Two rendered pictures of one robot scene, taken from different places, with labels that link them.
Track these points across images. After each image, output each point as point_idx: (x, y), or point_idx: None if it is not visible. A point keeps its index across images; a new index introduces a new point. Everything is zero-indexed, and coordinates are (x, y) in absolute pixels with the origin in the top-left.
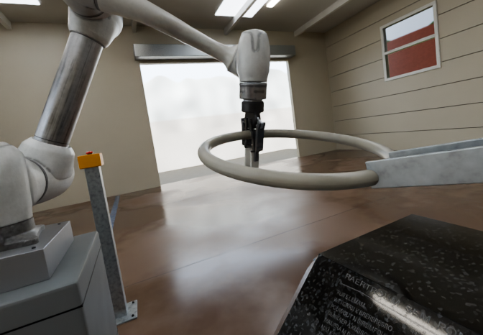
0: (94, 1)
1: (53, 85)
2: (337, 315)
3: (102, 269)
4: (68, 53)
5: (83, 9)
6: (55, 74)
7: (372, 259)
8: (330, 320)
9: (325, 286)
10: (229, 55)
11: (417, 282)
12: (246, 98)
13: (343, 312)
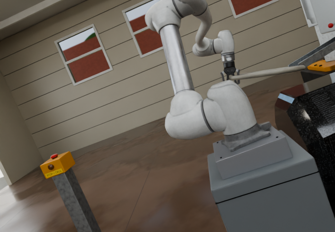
0: (204, 11)
1: (181, 56)
2: (316, 101)
3: None
4: (178, 37)
5: (190, 13)
6: (176, 50)
7: (305, 91)
8: (316, 102)
9: (307, 100)
10: (207, 42)
11: (318, 86)
12: (233, 59)
13: (316, 99)
